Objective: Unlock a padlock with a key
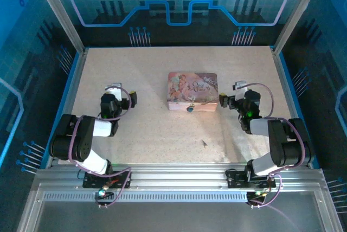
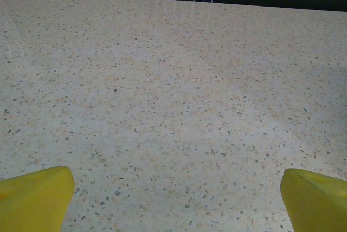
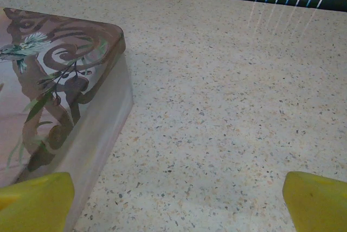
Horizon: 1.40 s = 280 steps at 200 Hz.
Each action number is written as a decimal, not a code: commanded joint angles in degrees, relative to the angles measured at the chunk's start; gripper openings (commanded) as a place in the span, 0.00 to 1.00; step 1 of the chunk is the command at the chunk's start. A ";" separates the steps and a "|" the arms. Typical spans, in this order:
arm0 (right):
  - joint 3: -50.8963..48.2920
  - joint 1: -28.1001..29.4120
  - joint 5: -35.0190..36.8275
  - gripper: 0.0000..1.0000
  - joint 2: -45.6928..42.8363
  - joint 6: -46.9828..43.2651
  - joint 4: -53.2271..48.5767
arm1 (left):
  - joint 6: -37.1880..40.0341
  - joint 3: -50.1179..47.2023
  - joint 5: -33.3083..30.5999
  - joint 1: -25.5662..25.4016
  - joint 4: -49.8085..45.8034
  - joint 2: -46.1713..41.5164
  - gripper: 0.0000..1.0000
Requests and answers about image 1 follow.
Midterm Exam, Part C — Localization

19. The left status LED board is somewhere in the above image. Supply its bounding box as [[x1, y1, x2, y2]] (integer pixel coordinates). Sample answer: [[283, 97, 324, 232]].
[[94, 187, 114, 203]]

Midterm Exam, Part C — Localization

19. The grey metal sheet panel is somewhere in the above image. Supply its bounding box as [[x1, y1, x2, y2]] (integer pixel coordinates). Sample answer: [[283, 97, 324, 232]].
[[36, 202, 323, 232]]

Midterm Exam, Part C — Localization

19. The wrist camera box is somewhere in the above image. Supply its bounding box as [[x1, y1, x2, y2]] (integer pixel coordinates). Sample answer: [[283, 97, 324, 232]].
[[233, 80, 249, 100], [105, 82, 123, 101]]

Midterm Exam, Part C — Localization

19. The slotted grey cable duct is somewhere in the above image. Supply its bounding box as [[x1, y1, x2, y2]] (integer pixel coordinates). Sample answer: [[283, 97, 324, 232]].
[[43, 191, 249, 202]]

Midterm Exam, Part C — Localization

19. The right status LED board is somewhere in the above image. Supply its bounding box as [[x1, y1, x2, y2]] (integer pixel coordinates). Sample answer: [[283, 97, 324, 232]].
[[246, 190, 268, 203]]

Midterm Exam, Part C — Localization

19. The status led board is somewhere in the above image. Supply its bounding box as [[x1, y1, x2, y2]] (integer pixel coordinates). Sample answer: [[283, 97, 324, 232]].
[[94, 187, 114, 203], [246, 190, 268, 203]]

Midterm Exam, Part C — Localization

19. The left aluminium side rail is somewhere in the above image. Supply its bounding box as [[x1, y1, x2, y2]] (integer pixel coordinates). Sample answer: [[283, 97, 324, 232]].
[[44, 47, 89, 169]]

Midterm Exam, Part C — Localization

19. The right aluminium frame post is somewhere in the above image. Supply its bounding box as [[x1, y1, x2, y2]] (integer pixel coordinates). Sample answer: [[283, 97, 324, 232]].
[[272, 0, 327, 55]]

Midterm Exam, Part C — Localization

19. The pink illustrated tin box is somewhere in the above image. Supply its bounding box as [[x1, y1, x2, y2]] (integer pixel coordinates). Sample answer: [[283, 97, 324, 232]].
[[167, 72, 219, 113]]

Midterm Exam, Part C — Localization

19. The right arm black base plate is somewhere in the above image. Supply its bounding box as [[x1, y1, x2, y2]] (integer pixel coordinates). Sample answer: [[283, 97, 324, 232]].
[[226, 169, 277, 189]]

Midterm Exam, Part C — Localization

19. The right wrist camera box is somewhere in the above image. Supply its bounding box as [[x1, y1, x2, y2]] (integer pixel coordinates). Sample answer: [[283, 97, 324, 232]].
[[233, 80, 249, 100]]

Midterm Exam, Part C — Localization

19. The left aluminium frame post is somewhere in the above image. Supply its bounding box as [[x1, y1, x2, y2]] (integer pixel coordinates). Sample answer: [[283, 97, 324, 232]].
[[29, 0, 89, 55]]

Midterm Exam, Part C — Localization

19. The right aluminium side rail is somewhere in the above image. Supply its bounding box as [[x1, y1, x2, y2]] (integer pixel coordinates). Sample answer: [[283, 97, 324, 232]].
[[271, 46, 317, 169]]

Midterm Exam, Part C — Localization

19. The aluminium mounting rail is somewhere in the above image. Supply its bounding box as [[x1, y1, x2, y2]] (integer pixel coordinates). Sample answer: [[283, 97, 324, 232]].
[[35, 163, 326, 192]]

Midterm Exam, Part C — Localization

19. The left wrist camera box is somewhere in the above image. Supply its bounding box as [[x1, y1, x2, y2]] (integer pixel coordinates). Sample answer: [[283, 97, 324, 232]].
[[105, 82, 123, 101]]

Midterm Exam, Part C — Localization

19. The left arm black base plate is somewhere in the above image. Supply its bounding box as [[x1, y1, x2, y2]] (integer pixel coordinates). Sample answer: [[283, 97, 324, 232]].
[[82, 170, 133, 189]]

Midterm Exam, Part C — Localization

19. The aluminium frame post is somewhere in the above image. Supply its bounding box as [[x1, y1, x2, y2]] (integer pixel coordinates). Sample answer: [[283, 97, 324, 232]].
[[29, 0, 89, 55], [272, 0, 327, 55]]

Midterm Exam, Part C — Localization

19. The aluminium side rail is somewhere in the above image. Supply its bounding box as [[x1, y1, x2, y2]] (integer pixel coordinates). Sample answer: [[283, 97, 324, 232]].
[[44, 47, 89, 169], [271, 46, 317, 169]]

